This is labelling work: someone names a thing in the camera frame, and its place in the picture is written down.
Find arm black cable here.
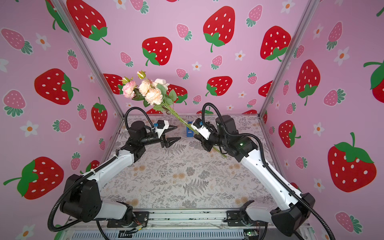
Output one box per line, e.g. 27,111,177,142
201,102,336,240
47,106,154,240

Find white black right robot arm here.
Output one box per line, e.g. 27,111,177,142
192,115,316,237

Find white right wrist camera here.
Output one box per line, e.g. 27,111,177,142
191,118,211,140

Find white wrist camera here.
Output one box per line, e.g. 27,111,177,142
154,120,170,134
191,118,211,140

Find aluminium corner post left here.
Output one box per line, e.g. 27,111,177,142
52,0,124,119

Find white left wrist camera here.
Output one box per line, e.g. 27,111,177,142
154,120,170,134

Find aluminium corner post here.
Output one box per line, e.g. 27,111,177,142
52,0,124,119
258,0,320,119

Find aluminium corner post right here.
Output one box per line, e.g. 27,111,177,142
258,0,320,119

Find blue tape dispenser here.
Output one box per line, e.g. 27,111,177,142
186,127,195,138

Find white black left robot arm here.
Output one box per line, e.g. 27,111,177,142
60,120,180,227

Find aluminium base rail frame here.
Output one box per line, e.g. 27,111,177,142
58,208,316,240

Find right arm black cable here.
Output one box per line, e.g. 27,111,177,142
201,102,336,240

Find artificial pink flower bouquet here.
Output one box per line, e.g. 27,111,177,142
120,71,229,161

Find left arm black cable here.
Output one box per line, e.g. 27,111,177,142
47,106,154,240

